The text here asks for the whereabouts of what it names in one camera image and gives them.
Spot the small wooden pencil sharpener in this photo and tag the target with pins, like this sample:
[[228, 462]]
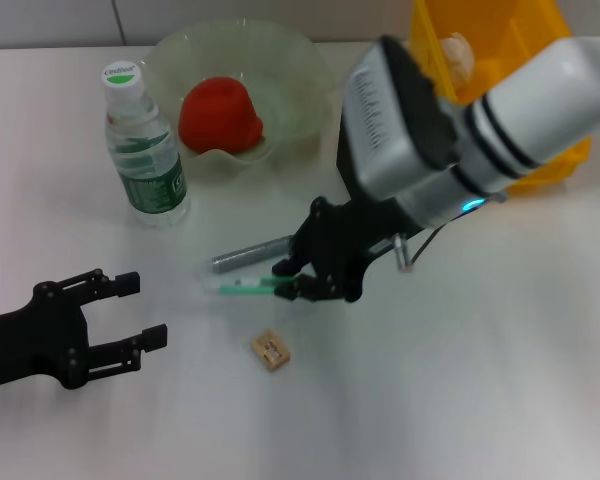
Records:
[[271, 351]]

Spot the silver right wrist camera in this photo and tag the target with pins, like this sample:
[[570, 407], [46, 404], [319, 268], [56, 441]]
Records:
[[395, 120]]

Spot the yellow plastic bin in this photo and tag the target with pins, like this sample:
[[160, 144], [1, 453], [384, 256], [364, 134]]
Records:
[[570, 165]]

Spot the green glass fruit plate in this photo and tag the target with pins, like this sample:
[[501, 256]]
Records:
[[280, 60]]

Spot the white paper ball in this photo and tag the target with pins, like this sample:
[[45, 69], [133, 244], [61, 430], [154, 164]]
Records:
[[460, 55]]

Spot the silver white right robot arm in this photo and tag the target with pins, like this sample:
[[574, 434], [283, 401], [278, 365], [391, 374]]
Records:
[[530, 110]]

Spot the grey marker pen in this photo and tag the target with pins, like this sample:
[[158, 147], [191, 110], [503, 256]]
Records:
[[250, 252]]

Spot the green utility knife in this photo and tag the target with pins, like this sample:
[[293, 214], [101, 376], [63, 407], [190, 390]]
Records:
[[240, 286]]

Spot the clear bottle with green label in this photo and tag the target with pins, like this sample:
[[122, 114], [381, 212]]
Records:
[[150, 175]]

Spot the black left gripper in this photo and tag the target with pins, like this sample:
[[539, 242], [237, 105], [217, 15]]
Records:
[[40, 345]]

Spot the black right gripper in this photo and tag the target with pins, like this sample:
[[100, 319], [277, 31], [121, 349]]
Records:
[[350, 240]]

